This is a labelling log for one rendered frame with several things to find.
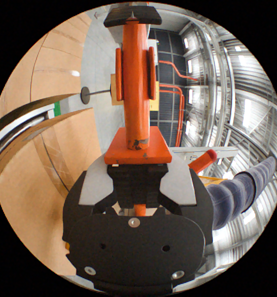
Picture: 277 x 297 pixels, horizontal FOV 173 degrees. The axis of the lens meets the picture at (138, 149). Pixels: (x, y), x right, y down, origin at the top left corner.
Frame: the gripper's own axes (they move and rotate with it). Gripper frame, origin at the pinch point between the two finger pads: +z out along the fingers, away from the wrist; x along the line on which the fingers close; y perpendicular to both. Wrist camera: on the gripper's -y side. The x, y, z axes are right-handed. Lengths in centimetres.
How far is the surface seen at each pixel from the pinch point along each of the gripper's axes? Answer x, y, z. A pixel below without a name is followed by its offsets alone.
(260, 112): 520, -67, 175
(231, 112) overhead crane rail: 201, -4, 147
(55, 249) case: -12.6, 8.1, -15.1
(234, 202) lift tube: 31.9, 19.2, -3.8
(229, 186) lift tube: 32.6, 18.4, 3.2
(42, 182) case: -12.7, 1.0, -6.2
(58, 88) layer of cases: -53, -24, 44
